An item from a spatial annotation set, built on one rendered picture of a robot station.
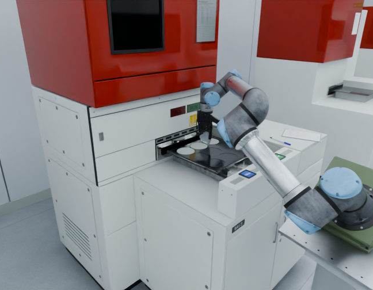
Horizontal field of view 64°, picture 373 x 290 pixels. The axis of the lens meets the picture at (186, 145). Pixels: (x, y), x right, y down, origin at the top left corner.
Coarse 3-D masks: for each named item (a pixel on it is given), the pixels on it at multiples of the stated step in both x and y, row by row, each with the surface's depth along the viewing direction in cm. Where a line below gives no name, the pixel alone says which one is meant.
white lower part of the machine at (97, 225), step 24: (48, 168) 194; (72, 168) 166; (72, 192) 175; (96, 192) 150; (120, 192) 157; (72, 216) 186; (96, 216) 158; (120, 216) 162; (72, 240) 200; (96, 240) 167; (120, 240) 166; (96, 264) 178; (120, 264) 172; (120, 288) 177
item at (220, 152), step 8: (216, 144) 178; (224, 144) 178; (176, 152) 166; (200, 152) 166; (208, 152) 167; (216, 152) 167; (224, 152) 167; (232, 152) 167; (240, 152) 167; (192, 160) 157; (200, 160) 157; (208, 160) 158; (216, 160) 158; (224, 160) 157; (232, 160) 158; (216, 168) 149
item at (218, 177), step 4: (176, 160) 173; (180, 160) 171; (184, 160) 169; (184, 164) 169; (188, 164) 167; (192, 164) 164; (192, 168) 165; (196, 168) 163; (200, 168) 160; (200, 172) 161; (204, 172) 159; (208, 172) 157; (212, 172) 155; (212, 176) 155; (216, 176) 153; (220, 176) 151; (224, 176) 151; (220, 180) 152
